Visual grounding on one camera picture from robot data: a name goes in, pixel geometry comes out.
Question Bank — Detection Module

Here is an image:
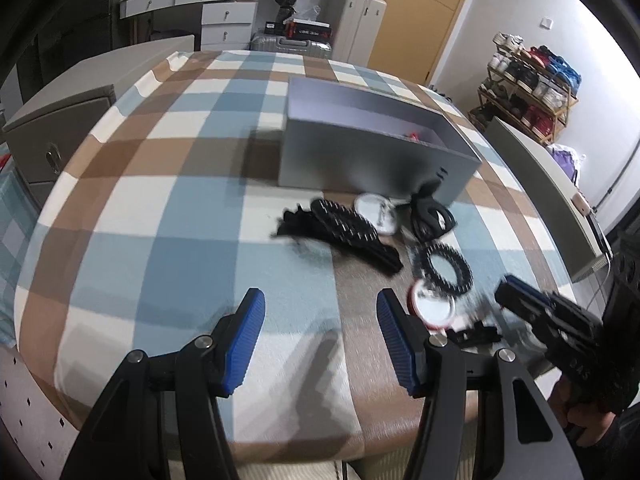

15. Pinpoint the small black hair clip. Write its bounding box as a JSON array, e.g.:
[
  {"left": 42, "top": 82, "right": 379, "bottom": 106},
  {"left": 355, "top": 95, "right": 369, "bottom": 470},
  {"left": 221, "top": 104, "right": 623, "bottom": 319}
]
[{"left": 446, "top": 321, "right": 504, "bottom": 347}]

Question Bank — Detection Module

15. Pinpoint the black dotted scrunchie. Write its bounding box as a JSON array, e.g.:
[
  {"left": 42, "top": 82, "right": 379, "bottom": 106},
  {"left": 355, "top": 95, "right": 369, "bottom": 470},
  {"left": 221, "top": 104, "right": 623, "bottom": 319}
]
[{"left": 421, "top": 241, "right": 472, "bottom": 295}]

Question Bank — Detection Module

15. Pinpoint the black and red box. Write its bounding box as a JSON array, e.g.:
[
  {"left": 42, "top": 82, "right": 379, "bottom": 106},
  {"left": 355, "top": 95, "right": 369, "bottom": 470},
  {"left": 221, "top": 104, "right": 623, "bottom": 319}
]
[{"left": 265, "top": 17, "right": 332, "bottom": 41}]

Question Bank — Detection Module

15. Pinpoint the white desk with drawers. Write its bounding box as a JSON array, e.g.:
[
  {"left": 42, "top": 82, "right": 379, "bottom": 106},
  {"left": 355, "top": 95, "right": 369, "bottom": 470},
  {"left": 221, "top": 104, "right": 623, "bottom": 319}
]
[{"left": 119, "top": 0, "right": 261, "bottom": 52}]

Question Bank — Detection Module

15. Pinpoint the plaid blanket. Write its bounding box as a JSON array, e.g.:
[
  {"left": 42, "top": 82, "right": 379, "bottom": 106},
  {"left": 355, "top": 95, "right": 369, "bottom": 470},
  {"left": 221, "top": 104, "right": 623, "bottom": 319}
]
[{"left": 15, "top": 50, "right": 576, "bottom": 466}]

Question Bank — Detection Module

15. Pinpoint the red rimmed round mirror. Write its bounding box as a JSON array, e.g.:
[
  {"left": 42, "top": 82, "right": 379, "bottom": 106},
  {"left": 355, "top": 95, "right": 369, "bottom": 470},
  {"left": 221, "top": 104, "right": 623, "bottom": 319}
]
[{"left": 408, "top": 280, "right": 459, "bottom": 332}]

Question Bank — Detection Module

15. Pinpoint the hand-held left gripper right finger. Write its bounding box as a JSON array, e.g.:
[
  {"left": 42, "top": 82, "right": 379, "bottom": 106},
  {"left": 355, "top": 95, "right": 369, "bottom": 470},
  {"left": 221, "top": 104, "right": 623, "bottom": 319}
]
[{"left": 376, "top": 287, "right": 586, "bottom": 480}]

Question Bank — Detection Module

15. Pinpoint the purple cloth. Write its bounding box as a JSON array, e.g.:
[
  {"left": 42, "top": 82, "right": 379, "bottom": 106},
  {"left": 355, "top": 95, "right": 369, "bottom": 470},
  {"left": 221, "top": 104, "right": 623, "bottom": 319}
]
[{"left": 546, "top": 143, "right": 587, "bottom": 182}]

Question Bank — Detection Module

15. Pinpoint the wooden shoe rack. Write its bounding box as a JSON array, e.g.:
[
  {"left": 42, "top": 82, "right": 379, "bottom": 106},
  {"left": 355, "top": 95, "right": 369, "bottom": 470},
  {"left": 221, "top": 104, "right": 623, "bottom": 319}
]
[{"left": 469, "top": 32, "right": 582, "bottom": 145}]

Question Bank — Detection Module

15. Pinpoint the silver suitcase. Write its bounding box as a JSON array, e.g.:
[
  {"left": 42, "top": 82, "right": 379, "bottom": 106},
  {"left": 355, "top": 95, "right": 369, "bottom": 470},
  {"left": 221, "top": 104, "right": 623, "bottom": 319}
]
[{"left": 248, "top": 32, "right": 334, "bottom": 59}]

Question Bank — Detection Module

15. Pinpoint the black fabric hair bow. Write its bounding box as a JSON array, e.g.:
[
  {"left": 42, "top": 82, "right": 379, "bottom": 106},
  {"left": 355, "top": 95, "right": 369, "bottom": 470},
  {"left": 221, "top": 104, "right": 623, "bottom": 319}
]
[{"left": 271, "top": 204, "right": 321, "bottom": 241}]

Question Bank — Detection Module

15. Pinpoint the wooden door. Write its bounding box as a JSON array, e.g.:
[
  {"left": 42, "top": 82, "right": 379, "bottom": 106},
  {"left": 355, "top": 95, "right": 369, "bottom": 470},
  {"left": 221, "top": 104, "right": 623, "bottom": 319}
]
[{"left": 367, "top": 0, "right": 481, "bottom": 87}]

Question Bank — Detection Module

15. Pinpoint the white perforated board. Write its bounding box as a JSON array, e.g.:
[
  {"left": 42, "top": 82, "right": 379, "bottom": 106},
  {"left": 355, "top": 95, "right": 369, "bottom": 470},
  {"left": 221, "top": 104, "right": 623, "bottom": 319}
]
[{"left": 0, "top": 345, "right": 84, "bottom": 480}]

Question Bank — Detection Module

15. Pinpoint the grey rectangular box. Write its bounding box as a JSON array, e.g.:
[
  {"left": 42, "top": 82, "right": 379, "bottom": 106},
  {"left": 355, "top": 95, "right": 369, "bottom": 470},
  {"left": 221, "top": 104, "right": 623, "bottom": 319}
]
[{"left": 278, "top": 77, "right": 483, "bottom": 207}]

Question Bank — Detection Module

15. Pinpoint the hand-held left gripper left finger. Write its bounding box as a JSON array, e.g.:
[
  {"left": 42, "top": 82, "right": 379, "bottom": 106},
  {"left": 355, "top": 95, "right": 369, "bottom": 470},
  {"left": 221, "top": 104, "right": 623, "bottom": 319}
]
[{"left": 60, "top": 287, "right": 266, "bottom": 480}]

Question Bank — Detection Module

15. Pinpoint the white round pocket mirror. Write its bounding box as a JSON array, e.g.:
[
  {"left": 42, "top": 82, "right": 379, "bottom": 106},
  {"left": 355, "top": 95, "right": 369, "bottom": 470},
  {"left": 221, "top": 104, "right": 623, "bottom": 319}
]
[{"left": 354, "top": 193, "right": 402, "bottom": 237}]

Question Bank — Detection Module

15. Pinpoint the white suitcase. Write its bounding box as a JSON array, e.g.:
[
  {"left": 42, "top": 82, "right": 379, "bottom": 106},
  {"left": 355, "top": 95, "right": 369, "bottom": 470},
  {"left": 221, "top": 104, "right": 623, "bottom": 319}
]
[{"left": 327, "top": 0, "right": 389, "bottom": 68}]

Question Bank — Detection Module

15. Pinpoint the person's right hand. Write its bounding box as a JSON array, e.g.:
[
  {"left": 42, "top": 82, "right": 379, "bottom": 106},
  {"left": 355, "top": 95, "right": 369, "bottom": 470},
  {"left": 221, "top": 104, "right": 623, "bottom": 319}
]
[{"left": 550, "top": 375, "right": 621, "bottom": 448}]

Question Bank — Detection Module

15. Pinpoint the black dotted hair claw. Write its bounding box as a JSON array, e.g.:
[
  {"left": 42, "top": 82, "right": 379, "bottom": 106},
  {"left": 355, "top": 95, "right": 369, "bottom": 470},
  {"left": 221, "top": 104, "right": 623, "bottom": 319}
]
[{"left": 309, "top": 198, "right": 405, "bottom": 277}]

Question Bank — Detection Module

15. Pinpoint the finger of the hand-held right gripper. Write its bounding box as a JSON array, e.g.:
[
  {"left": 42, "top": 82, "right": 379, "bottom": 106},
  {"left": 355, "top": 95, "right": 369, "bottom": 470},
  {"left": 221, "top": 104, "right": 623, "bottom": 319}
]
[
  {"left": 502, "top": 275, "right": 576, "bottom": 316},
  {"left": 495, "top": 286, "right": 557, "bottom": 341}
]

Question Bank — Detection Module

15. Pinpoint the grey metal cabinet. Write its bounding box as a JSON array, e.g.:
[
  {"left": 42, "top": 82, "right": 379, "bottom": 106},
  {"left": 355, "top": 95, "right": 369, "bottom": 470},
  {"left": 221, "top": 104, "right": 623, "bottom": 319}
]
[{"left": 2, "top": 35, "right": 196, "bottom": 203}]

